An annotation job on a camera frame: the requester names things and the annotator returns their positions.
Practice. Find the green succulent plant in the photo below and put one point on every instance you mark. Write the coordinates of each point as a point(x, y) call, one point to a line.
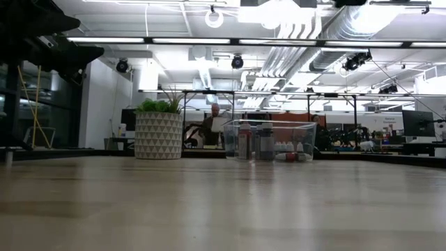
point(153, 105)

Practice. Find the black computer monitor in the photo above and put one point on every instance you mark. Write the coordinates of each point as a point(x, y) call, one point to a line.
point(418, 123)
point(128, 120)

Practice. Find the silver ventilation duct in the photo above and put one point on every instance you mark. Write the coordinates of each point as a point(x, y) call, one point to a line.
point(348, 28)

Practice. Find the white container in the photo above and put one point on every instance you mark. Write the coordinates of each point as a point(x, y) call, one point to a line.
point(122, 129)

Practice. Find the white triangle-patterned planter pot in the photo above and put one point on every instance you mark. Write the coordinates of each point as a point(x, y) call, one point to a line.
point(157, 136)

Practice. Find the black round ceiling fixture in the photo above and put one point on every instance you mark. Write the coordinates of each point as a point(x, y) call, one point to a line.
point(122, 65)
point(237, 62)

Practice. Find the black office chair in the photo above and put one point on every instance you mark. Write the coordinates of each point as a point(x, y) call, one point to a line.
point(190, 139)

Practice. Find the black overhead frame bar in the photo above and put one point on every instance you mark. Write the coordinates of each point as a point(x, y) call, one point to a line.
point(148, 40)

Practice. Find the white LED light strip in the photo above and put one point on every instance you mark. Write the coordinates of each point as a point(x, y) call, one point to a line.
point(278, 42)
point(428, 44)
point(191, 40)
point(362, 44)
point(104, 40)

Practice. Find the white paper sheet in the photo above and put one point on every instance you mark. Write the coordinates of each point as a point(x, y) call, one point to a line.
point(219, 124)

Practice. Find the small orange food coloring bottle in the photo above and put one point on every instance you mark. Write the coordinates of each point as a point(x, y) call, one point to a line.
point(291, 157)

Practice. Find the small olive food coloring bottle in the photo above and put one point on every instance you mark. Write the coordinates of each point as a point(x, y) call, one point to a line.
point(290, 146)

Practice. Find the orange panel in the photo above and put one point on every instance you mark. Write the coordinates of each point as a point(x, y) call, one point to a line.
point(296, 115)

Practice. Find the black workstation frame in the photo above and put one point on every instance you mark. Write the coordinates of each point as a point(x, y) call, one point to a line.
point(209, 92)

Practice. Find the black track spotlight cluster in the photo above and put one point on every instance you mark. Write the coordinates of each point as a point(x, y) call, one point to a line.
point(355, 62)

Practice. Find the person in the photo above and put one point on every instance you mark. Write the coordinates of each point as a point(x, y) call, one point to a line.
point(215, 108)
point(320, 120)

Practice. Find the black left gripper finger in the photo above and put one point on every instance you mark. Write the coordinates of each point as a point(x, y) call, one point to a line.
point(38, 17)
point(69, 57)

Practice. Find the large purple food coloring bottle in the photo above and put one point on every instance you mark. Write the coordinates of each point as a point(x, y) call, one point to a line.
point(267, 146)

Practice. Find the clear plastic bin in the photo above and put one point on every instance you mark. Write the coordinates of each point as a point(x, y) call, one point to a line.
point(299, 134)

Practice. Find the large red food coloring bottle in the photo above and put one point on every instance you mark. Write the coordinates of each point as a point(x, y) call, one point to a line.
point(245, 146)

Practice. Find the grey chair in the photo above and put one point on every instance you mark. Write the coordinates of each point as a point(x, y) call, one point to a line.
point(40, 129)

